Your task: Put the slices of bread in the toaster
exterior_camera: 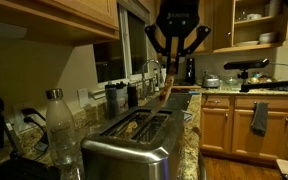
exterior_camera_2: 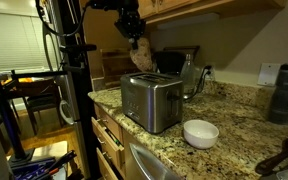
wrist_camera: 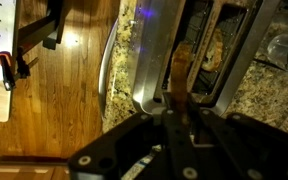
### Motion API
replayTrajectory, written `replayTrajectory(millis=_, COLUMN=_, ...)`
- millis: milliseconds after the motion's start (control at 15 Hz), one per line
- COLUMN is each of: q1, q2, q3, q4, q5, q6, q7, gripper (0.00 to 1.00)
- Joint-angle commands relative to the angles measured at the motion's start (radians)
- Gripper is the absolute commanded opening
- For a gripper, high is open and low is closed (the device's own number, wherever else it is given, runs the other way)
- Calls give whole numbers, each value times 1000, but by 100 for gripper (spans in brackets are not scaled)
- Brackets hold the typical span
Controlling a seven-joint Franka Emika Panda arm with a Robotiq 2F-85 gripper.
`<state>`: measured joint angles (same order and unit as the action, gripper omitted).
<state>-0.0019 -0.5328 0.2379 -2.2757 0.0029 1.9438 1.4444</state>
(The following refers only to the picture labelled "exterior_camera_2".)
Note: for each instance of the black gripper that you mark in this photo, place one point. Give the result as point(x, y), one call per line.
point(130, 23)

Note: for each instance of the brown bread slice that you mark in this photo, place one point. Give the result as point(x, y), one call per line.
point(143, 56)

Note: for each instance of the stainless steel toaster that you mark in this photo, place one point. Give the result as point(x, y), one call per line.
point(150, 103)

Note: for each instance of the brown wooden box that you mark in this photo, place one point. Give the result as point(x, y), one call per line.
point(114, 70)

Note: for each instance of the black coffee maker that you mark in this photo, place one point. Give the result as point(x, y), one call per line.
point(169, 63)

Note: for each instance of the wooden upper cabinet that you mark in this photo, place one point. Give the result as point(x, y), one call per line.
point(170, 6)

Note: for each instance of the dark wooden board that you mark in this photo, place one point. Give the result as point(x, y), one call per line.
point(194, 50)

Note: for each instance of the clear glass bottle metal cap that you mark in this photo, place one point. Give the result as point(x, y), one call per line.
point(188, 76)

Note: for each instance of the closed wooden drawer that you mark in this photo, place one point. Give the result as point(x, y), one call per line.
point(115, 128)

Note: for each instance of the open wooden drawer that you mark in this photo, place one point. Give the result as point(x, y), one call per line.
point(109, 146)

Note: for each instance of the wooden dining table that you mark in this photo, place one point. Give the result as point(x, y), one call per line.
point(34, 87)

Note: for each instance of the white ceramic bowl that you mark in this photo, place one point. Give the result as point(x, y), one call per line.
point(200, 136)

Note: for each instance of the stainless steel dishwasher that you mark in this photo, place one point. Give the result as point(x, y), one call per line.
point(144, 166)

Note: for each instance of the white window blinds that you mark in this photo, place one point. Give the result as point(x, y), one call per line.
point(7, 40)

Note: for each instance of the low wooden drawer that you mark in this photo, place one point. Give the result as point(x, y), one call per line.
point(104, 170)

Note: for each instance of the light wooden board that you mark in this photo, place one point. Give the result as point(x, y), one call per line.
point(50, 148)

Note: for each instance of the black orange screwdriver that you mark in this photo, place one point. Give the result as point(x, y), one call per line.
point(64, 158)

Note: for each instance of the dark tripod pole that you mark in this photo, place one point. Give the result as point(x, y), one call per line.
point(7, 116)

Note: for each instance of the large dark sports bottle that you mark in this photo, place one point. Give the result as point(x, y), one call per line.
point(284, 96)

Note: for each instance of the blue tool tray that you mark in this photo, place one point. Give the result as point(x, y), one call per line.
point(27, 168)

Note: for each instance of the black camera on stand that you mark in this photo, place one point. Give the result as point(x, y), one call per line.
point(80, 48)

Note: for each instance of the white wall outlet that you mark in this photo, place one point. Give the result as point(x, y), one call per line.
point(212, 75)

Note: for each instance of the black camera stand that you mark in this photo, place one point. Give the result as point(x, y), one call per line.
point(80, 110)

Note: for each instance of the white wall plate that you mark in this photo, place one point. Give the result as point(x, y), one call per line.
point(269, 74)

